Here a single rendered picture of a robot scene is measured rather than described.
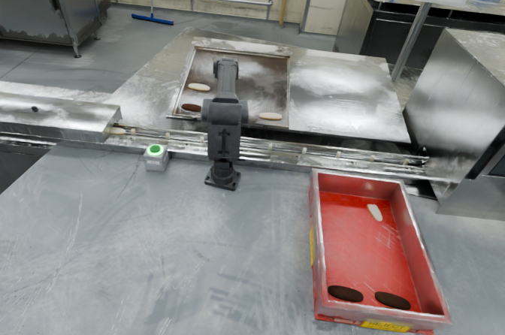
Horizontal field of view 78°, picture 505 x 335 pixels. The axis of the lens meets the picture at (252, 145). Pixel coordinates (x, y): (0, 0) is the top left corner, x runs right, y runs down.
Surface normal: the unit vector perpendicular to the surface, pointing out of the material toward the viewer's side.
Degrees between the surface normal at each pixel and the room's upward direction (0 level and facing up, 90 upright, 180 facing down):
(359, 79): 10
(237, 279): 0
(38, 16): 89
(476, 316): 0
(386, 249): 0
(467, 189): 90
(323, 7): 90
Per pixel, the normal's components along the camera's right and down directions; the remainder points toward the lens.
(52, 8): -0.07, 0.66
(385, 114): 0.07, -0.62
